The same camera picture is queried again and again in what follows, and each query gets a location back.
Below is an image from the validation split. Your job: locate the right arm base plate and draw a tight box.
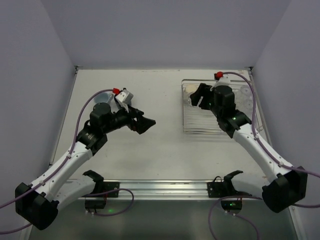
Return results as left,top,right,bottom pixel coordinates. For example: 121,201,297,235
206,170,250,198

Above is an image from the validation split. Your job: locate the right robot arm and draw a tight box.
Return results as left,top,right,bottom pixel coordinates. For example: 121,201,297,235
190,83,308,213

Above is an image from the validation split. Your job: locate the light blue mug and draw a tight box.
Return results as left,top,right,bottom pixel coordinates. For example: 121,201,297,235
93,91,113,104

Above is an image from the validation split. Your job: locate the aluminium mounting rail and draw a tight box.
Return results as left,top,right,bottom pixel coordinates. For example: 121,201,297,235
34,177,293,201

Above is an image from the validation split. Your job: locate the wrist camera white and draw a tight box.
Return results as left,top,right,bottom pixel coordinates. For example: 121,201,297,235
213,71,231,88
114,88,134,112

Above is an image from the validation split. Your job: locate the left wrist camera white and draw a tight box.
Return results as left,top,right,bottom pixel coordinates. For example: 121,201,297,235
114,88,134,112

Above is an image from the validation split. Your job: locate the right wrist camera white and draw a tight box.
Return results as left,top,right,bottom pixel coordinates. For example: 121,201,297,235
213,71,231,88

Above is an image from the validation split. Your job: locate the right controller box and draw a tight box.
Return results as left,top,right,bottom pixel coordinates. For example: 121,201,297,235
220,200,243,214

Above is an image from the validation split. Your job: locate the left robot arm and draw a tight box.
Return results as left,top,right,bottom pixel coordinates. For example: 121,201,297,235
14,102,156,230

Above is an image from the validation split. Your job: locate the controller box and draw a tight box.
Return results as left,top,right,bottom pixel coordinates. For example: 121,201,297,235
220,200,243,214
84,199,106,213

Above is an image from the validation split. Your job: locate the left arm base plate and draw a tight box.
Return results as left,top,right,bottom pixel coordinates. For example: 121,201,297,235
82,170,120,198

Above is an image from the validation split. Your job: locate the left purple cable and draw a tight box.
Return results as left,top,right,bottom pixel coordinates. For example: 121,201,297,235
0,87,120,235

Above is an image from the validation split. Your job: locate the left controller box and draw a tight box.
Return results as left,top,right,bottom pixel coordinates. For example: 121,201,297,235
84,199,106,213

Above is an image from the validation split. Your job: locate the wire dish rack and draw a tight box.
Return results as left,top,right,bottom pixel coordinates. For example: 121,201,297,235
181,79,264,135

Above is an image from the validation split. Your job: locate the cream ceramic cup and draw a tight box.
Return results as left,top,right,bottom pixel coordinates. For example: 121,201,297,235
184,84,198,94

